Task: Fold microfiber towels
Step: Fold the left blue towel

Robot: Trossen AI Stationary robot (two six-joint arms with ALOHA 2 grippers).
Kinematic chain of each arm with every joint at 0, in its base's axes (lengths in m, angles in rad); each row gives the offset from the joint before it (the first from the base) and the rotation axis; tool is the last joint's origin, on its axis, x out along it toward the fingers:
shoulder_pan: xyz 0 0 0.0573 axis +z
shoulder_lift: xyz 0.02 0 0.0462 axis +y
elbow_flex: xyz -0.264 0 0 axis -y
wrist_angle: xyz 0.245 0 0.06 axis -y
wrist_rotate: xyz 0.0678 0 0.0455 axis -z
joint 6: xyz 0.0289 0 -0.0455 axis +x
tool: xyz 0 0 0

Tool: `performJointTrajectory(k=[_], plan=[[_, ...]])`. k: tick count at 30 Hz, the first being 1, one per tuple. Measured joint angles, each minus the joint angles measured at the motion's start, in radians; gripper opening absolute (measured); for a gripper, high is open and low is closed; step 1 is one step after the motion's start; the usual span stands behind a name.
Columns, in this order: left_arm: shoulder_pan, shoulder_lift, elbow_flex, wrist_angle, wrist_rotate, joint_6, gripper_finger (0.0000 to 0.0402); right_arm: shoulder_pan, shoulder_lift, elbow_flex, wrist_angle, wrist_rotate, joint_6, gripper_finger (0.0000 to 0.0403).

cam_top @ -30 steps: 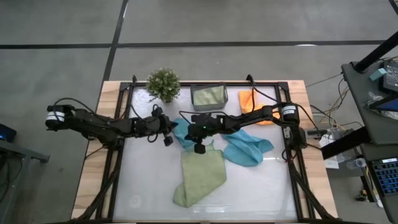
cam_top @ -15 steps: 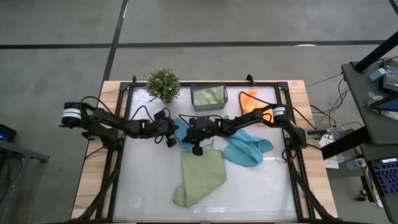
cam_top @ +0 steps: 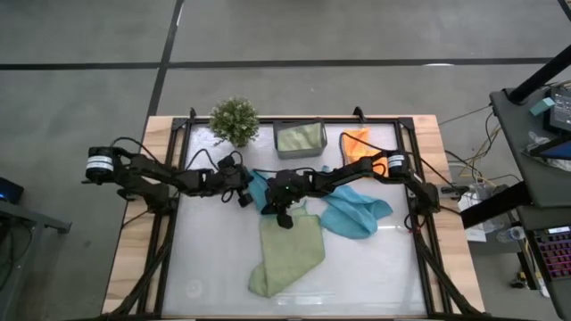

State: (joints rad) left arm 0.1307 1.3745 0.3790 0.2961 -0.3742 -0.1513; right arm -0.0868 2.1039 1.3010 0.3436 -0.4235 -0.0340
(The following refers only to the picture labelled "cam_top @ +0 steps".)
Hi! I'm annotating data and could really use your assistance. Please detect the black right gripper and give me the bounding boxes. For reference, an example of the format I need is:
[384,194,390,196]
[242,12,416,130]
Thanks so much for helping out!
[261,169,312,231]

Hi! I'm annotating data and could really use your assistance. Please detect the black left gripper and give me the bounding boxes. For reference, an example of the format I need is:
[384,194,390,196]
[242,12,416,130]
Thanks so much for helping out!
[203,167,254,209]

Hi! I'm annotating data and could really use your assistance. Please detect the blue microfiber towel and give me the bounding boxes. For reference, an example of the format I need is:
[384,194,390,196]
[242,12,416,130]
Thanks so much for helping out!
[319,165,394,241]
[247,168,271,213]

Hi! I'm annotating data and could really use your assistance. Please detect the green microfiber towel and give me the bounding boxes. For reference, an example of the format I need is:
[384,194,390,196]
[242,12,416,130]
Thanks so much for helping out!
[277,122,323,152]
[247,202,327,299]

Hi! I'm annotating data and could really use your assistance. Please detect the orange microfiber towel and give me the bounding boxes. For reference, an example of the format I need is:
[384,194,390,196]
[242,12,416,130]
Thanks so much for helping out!
[341,128,389,177]

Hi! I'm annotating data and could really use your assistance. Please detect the grey storage bin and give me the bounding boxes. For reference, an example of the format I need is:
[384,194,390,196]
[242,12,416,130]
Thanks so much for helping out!
[272,118,328,161]

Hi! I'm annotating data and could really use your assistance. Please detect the artificial plant in black pot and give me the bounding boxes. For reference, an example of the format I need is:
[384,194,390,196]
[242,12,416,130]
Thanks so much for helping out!
[208,96,261,149]

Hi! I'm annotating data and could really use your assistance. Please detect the wooden table board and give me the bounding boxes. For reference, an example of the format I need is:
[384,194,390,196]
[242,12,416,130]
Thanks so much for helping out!
[101,114,486,316]

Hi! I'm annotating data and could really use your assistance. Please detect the white paper bag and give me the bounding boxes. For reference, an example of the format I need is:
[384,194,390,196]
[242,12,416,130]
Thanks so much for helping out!
[457,191,492,243]

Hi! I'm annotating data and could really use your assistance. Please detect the grey side table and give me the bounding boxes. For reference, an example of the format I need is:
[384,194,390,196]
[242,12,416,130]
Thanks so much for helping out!
[0,200,72,321]

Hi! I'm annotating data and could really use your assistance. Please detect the clear plastic bottle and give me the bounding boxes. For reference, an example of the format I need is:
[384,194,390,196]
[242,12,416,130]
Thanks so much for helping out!
[497,226,525,244]

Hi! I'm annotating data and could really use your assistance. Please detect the black device with blue light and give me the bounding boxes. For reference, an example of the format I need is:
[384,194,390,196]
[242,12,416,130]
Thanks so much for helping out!
[0,177,26,205]

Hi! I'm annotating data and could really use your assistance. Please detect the backlit keyboard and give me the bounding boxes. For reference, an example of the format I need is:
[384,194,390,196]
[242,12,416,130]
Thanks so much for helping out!
[533,225,571,282]

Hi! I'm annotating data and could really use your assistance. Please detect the teal box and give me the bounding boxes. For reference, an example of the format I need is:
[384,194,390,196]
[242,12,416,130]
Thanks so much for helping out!
[529,96,557,117]

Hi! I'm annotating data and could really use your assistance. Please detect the black pole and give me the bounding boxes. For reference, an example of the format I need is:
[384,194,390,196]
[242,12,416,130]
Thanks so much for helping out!
[508,44,571,106]

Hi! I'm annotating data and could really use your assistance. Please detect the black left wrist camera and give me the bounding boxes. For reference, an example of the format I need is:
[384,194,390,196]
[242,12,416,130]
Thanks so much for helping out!
[217,153,244,173]

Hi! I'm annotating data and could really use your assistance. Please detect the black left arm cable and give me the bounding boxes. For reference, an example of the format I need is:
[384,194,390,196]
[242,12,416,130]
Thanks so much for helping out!
[185,148,220,171]

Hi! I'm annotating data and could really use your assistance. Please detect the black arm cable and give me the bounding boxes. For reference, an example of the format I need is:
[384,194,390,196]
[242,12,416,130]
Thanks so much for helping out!
[185,148,220,171]
[338,131,389,177]

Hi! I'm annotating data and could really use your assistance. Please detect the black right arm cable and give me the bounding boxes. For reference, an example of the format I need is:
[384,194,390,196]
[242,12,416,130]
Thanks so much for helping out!
[338,131,389,177]

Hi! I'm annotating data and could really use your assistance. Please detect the black table frame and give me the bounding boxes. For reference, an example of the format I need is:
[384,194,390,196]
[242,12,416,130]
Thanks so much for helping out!
[106,116,485,320]

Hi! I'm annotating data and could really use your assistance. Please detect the yellow cable bundle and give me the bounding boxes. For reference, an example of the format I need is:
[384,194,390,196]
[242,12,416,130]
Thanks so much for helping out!
[445,122,503,179]

